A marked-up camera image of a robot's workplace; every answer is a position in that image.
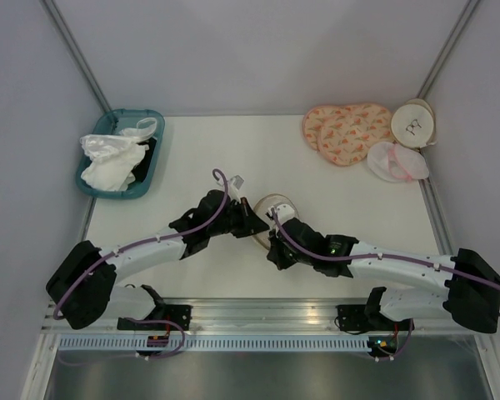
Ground black garment in basket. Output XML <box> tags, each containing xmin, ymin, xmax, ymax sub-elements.
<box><xmin>132</xmin><ymin>137</ymin><xmax>157</xmax><ymax>183</ymax></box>

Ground teal plastic basket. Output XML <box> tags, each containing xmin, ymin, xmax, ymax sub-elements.
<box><xmin>75</xmin><ymin>108</ymin><xmax>165</xmax><ymax>200</ymax></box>

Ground floral heart laundry bag front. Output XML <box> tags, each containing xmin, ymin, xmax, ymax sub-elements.
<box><xmin>317</xmin><ymin>103</ymin><xmax>393</xmax><ymax>167</ymax></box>

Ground floral heart laundry bag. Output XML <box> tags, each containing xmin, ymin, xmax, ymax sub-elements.
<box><xmin>317</xmin><ymin>103</ymin><xmax>393</xmax><ymax>167</ymax></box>
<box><xmin>302</xmin><ymin>102</ymin><xmax>382</xmax><ymax>151</ymax></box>

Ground white bra in basket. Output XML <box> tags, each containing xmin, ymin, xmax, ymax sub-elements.
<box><xmin>80</xmin><ymin>117</ymin><xmax>158</xmax><ymax>192</ymax></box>

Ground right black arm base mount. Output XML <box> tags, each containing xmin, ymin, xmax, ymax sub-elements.
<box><xmin>334</xmin><ymin>304</ymin><xmax>385</xmax><ymax>335</ymax></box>

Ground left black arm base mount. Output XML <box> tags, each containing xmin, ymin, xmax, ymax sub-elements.
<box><xmin>117</xmin><ymin>304</ymin><xmax>193</xmax><ymax>332</ymax></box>

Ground round mesh laundry bag glasses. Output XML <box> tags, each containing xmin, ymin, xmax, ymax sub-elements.
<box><xmin>253</xmin><ymin>193</ymin><xmax>299</xmax><ymax>251</ymax></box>

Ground aluminium rail front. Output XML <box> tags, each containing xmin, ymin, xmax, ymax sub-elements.
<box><xmin>41</xmin><ymin>298</ymin><xmax>475</xmax><ymax>336</ymax></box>

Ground white mesh bag pink trim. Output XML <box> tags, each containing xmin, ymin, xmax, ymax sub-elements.
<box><xmin>367</xmin><ymin>142</ymin><xmax>429</xmax><ymax>183</ymax></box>

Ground round mesh bag at corner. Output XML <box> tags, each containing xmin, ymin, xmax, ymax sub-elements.
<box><xmin>390</xmin><ymin>98</ymin><xmax>436</xmax><ymax>150</ymax></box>

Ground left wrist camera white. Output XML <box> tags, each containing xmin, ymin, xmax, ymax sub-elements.
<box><xmin>228</xmin><ymin>175</ymin><xmax>244</xmax><ymax>202</ymax></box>

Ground white slotted cable duct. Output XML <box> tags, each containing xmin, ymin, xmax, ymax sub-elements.
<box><xmin>58</xmin><ymin>334</ymin><xmax>370</xmax><ymax>353</ymax></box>

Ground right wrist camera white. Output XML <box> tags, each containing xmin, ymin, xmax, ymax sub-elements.
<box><xmin>267</xmin><ymin>202</ymin><xmax>298</xmax><ymax>224</ymax></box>

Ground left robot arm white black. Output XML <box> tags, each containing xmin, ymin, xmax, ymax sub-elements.
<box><xmin>46</xmin><ymin>190</ymin><xmax>269</xmax><ymax>330</ymax></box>

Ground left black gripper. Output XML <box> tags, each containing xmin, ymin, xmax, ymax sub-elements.
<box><xmin>207</xmin><ymin>197</ymin><xmax>269</xmax><ymax>238</ymax></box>

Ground floral heart laundry bag back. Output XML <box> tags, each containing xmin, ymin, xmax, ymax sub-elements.
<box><xmin>302</xmin><ymin>102</ymin><xmax>382</xmax><ymax>151</ymax></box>

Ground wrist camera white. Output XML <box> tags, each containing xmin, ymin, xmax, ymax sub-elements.
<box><xmin>267</xmin><ymin>202</ymin><xmax>298</xmax><ymax>224</ymax></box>
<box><xmin>228</xmin><ymin>175</ymin><xmax>244</xmax><ymax>202</ymax></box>

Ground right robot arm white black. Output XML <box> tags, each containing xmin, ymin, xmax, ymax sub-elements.
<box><xmin>267</xmin><ymin>218</ymin><xmax>500</xmax><ymax>334</ymax></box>

